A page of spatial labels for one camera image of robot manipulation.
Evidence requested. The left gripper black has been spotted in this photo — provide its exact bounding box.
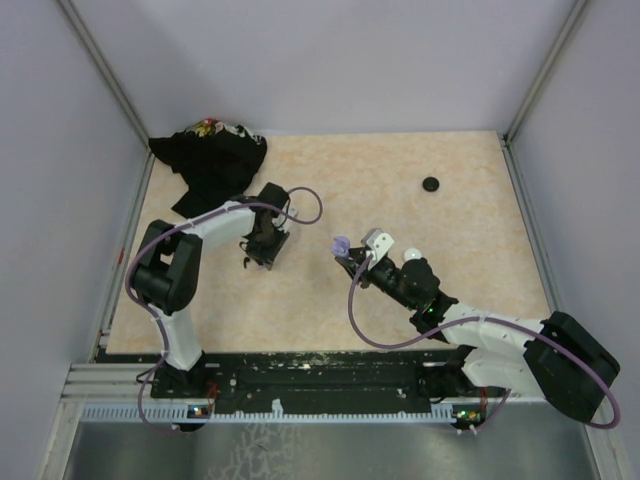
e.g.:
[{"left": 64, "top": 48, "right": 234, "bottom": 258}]
[{"left": 246, "top": 222, "right": 290, "bottom": 269}]

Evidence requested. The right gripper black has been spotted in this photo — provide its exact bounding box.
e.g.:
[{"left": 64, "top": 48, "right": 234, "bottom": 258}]
[{"left": 337, "top": 246, "right": 418, "bottom": 311}]

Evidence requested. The purple round charging case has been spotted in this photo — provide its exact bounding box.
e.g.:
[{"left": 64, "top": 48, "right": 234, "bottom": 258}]
[{"left": 331, "top": 236, "right": 351, "bottom": 258}]

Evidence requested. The white earbud charging case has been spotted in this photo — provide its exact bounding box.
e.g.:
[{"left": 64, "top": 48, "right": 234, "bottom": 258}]
[{"left": 403, "top": 247, "right": 423, "bottom": 262}]

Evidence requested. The black round charging case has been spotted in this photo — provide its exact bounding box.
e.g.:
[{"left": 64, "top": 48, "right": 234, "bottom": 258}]
[{"left": 422, "top": 176, "right": 440, "bottom": 192}]

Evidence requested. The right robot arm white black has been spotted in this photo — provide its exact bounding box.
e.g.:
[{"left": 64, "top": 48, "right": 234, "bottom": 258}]
[{"left": 331, "top": 236, "right": 621, "bottom": 430}]

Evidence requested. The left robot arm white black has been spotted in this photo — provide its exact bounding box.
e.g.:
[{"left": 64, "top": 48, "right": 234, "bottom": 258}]
[{"left": 125, "top": 183, "right": 297, "bottom": 397}]

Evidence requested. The black printed cloth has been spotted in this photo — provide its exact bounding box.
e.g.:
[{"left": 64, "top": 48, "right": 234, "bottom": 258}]
[{"left": 148, "top": 118, "right": 268, "bottom": 218}]

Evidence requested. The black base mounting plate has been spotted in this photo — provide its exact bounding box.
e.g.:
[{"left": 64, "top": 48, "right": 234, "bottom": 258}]
[{"left": 149, "top": 349, "right": 506, "bottom": 414}]

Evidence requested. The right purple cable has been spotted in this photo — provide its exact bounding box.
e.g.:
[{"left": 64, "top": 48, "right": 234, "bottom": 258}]
[{"left": 348, "top": 252, "right": 624, "bottom": 435}]

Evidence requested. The purple cable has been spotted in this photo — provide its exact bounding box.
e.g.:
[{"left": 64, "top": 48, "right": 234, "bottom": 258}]
[
  {"left": 348, "top": 252, "right": 624, "bottom": 435},
  {"left": 124, "top": 187, "right": 324, "bottom": 435}
]

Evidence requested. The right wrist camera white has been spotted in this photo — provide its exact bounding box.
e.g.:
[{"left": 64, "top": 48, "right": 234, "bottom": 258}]
[{"left": 361, "top": 228, "right": 395, "bottom": 269}]

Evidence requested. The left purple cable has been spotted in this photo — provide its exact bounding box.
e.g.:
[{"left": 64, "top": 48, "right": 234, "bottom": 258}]
[{"left": 124, "top": 187, "right": 324, "bottom": 435}]

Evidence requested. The left aluminium frame post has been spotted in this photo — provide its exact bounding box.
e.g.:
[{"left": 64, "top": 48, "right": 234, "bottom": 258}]
[{"left": 57, "top": 0, "right": 151, "bottom": 144}]

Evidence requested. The aluminium frame post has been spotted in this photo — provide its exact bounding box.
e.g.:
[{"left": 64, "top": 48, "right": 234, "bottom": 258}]
[
  {"left": 502, "top": 0, "right": 592, "bottom": 145},
  {"left": 57, "top": 0, "right": 151, "bottom": 144}
]

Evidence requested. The white slotted cable duct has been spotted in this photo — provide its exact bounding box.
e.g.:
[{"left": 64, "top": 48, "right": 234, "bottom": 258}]
[{"left": 79, "top": 399, "right": 489, "bottom": 425}]

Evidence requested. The right aluminium frame post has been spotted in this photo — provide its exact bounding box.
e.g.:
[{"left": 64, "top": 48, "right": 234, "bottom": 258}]
[{"left": 502, "top": 0, "right": 592, "bottom": 145}]

